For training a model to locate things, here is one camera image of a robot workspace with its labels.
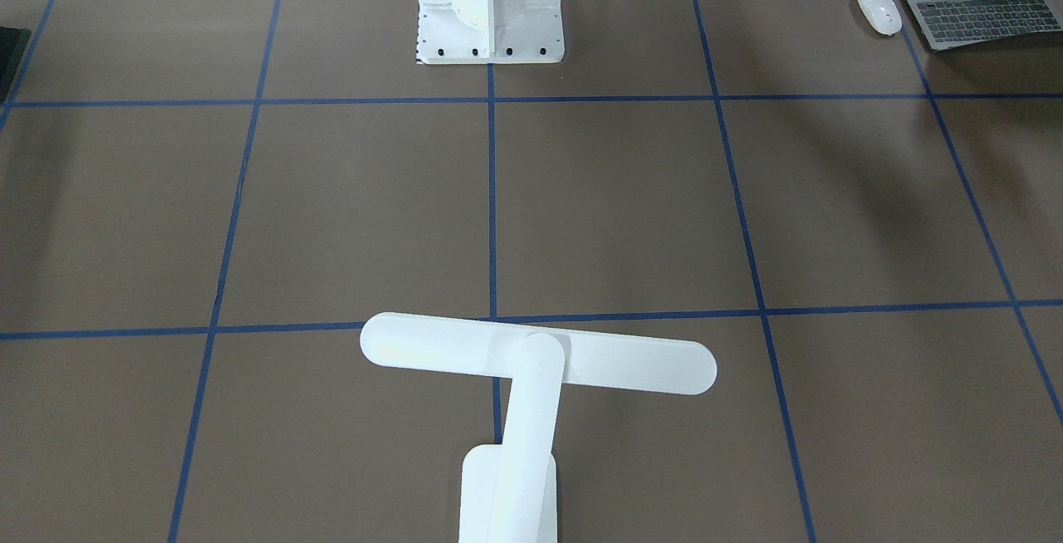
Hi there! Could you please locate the white desk lamp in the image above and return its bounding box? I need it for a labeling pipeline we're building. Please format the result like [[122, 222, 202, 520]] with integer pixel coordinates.
[[360, 312, 718, 542]]

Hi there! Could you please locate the grey laptop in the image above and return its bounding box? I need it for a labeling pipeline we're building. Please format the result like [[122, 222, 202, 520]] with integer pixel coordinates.
[[904, 0, 1061, 52]]

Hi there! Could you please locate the white computer mouse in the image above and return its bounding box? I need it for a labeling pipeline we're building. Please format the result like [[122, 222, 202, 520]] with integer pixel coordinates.
[[855, 0, 902, 37]]

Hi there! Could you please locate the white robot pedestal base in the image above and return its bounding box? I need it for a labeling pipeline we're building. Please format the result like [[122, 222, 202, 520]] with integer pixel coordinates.
[[415, 0, 566, 64]]

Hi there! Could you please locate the black mouse pad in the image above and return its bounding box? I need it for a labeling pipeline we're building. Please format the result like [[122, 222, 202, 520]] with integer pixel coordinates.
[[0, 26, 32, 104]]

